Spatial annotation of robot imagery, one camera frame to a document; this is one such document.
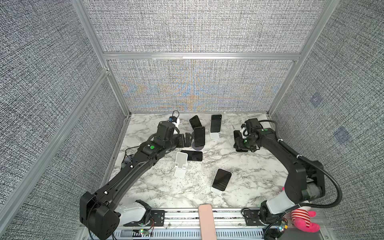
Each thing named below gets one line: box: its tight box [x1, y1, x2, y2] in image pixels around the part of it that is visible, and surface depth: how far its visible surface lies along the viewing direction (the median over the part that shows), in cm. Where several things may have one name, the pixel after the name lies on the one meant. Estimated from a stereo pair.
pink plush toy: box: [291, 206, 320, 233], surface depth 70 cm
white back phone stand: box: [209, 132, 220, 139], surface depth 106 cm
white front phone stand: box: [210, 186, 223, 196], surface depth 83 cm
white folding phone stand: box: [174, 151, 188, 179], surface depth 87 cm
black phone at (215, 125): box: [210, 114, 222, 133], surface depth 102 cm
